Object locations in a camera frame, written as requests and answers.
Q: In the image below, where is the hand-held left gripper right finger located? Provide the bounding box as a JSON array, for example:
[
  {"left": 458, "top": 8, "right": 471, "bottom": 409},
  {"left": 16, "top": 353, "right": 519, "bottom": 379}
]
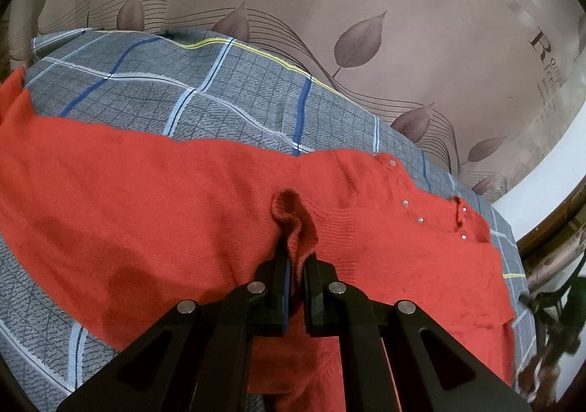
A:
[{"left": 303, "top": 253, "right": 534, "bottom": 412}]

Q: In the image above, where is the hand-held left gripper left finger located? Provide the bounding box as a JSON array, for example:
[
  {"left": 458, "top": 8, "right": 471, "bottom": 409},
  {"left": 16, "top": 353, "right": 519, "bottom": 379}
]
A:
[{"left": 55, "top": 251, "right": 292, "bottom": 412}]

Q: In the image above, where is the red knit sweater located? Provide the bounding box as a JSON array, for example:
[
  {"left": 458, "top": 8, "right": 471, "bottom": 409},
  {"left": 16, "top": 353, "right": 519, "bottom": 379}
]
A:
[{"left": 0, "top": 68, "right": 516, "bottom": 412}]

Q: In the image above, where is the grey plaid blanket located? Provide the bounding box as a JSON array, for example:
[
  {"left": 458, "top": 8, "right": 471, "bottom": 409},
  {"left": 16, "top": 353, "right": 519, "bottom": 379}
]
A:
[{"left": 0, "top": 28, "right": 537, "bottom": 412}]

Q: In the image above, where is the beige leaf print cloth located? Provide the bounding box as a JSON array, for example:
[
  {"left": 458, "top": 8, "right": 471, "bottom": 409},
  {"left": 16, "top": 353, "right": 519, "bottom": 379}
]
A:
[{"left": 7, "top": 0, "right": 584, "bottom": 204}]

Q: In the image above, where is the wooden door frame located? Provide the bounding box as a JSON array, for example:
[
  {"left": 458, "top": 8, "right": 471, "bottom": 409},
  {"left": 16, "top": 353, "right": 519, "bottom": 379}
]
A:
[{"left": 516, "top": 183, "right": 586, "bottom": 271}]

